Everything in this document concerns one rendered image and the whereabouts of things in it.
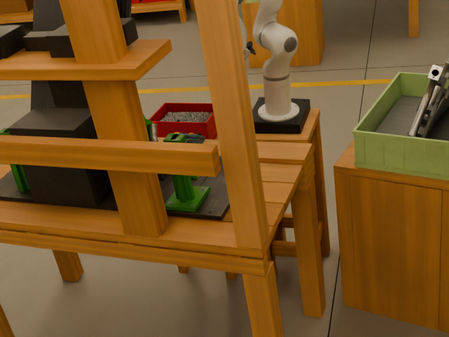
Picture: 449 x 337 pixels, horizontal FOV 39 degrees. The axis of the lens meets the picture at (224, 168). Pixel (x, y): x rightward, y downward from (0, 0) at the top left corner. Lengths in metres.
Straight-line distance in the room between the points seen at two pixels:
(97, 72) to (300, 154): 0.98
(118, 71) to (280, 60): 0.99
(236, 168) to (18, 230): 1.03
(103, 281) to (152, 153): 1.71
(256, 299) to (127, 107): 0.81
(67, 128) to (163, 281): 1.37
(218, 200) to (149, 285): 1.23
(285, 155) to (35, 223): 1.03
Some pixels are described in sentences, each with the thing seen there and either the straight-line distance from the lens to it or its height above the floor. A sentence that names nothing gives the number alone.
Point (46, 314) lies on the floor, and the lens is 3.53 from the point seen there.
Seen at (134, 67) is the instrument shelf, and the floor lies 1.54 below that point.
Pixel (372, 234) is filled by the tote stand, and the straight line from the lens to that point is 2.82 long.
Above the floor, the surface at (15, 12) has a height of 0.27.
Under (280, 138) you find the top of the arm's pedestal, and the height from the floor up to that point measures 0.85.
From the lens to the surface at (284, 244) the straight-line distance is 3.17.
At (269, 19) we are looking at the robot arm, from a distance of 2.76.
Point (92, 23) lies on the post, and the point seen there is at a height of 1.67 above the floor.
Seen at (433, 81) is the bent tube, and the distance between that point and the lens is 2.54.
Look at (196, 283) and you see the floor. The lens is 3.41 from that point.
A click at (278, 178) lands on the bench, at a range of 2.46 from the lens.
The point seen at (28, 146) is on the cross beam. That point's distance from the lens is 2.25.
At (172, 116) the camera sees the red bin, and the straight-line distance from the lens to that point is 3.11.
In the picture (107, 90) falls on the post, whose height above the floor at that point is 1.45.
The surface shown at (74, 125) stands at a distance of 2.36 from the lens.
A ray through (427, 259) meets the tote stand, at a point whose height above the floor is 0.39.
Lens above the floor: 2.16
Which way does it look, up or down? 30 degrees down
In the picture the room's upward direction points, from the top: 10 degrees counter-clockwise
